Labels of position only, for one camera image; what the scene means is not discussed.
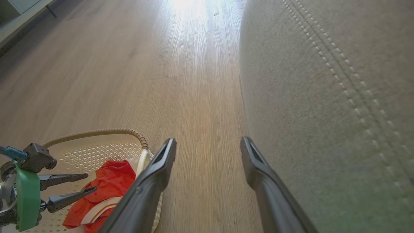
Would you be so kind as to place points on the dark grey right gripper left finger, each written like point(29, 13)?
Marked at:
point(145, 197)

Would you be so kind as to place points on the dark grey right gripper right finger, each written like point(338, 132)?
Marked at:
point(271, 194)

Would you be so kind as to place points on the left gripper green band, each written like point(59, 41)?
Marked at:
point(28, 197)

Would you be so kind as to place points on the grey fabric sofa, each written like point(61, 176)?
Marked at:
point(323, 113)

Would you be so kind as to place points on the red and white garment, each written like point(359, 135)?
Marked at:
point(110, 181)

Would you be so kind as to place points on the white plastic laundry basket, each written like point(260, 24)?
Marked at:
point(97, 152)

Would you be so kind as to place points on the white cabinet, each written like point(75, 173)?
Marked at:
point(19, 22)

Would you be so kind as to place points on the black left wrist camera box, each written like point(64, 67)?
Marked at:
point(37, 158)

